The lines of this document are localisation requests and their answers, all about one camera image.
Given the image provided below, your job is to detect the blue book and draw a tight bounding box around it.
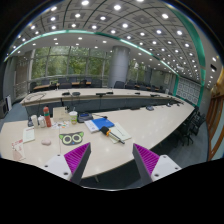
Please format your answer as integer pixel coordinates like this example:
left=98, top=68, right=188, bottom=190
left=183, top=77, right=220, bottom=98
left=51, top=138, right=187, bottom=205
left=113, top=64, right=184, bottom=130
left=93, top=118, right=114, bottom=129

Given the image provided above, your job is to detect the red white booklet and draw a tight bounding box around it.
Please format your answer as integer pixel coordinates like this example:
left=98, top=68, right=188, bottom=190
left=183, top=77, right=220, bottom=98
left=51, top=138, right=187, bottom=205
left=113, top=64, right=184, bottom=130
left=12, top=139, right=25, bottom=161

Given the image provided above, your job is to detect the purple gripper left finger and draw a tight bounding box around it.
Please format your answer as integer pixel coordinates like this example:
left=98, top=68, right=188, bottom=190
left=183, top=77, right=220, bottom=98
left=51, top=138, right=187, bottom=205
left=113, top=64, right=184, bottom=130
left=44, top=143, right=91, bottom=184

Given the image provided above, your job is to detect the pink computer mouse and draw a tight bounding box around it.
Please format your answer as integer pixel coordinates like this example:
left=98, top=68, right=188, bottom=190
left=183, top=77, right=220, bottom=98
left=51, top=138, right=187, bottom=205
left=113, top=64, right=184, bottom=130
left=41, top=139, right=51, bottom=146

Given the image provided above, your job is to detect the orange black screwdriver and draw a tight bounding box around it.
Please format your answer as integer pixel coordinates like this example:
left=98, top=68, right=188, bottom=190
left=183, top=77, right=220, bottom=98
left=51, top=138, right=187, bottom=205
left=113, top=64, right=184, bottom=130
left=100, top=126, right=124, bottom=144

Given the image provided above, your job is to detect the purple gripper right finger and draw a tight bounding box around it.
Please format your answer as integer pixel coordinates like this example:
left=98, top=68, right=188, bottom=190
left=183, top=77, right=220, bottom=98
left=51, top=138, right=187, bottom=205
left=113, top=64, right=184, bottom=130
left=132, top=143, right=181, bottom=185

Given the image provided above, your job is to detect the white plastic bottle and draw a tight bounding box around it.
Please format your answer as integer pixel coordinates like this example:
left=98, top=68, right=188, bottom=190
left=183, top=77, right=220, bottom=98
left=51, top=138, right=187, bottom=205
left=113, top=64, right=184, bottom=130
left=31, top=115, right=39, bottom=128

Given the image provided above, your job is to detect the white jar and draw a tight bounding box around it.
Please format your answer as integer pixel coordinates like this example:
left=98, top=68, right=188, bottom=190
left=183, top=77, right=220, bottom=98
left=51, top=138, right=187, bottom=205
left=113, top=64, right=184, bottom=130
left=38, top=115, right=46, bottom=128

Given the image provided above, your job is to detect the black cat face mousepad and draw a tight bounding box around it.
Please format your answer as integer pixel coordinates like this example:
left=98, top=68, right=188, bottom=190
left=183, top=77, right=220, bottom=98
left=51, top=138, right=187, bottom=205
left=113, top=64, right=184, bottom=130
left=59, top=132, right=84, bottom=146

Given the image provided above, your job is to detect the white notebook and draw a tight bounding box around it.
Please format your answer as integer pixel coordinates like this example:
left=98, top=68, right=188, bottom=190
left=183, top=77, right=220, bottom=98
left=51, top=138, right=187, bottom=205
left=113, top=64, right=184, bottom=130
left=23, top=127, right=35, bottom=143

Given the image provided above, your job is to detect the black desk device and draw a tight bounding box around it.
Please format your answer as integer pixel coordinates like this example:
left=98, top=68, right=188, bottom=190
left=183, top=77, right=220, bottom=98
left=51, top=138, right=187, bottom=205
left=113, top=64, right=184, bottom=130
left=77, top=113, right=93, bottom=123

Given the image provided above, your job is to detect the beige cardboard box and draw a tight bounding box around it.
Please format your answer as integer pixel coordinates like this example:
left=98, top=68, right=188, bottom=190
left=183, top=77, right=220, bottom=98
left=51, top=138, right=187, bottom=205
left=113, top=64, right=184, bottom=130
left=53, top=107, right=69, bottom=122

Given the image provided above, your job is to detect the grey round pillar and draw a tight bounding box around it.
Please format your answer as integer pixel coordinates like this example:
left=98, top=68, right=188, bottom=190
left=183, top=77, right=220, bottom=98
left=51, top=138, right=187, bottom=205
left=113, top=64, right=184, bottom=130
left=108, top=45, right=130, bottom=87

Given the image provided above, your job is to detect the white paper sheet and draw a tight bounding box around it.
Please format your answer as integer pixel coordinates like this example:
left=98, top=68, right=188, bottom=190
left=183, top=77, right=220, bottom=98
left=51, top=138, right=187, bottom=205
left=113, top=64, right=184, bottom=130
left=108, top=122, right=131, bottom=143

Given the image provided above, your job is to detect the red water bottle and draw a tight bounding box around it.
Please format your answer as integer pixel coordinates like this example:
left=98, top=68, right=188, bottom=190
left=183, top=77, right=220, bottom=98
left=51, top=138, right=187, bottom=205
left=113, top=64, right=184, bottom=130
left=43, top=106, right=51, bottom=127

